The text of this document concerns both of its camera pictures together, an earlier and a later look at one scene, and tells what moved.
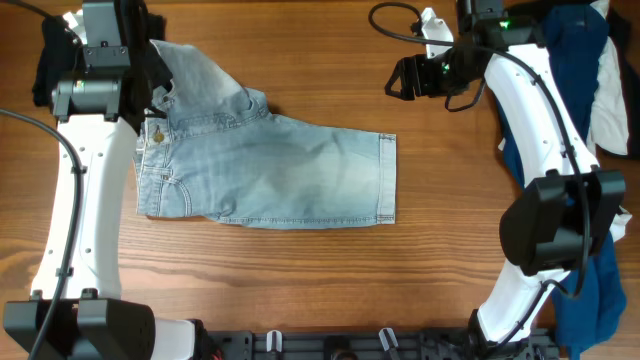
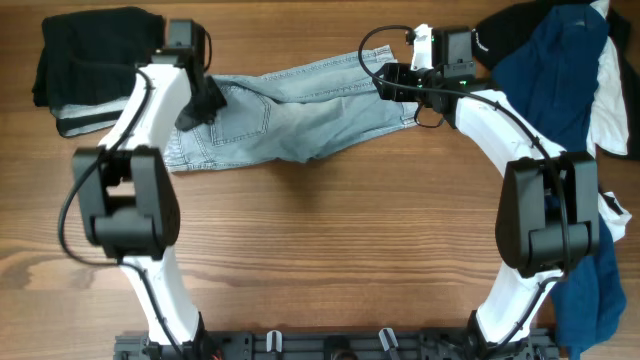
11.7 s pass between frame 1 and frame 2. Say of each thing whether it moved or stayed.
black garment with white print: stayed
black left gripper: moved
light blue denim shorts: moved
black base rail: stayed
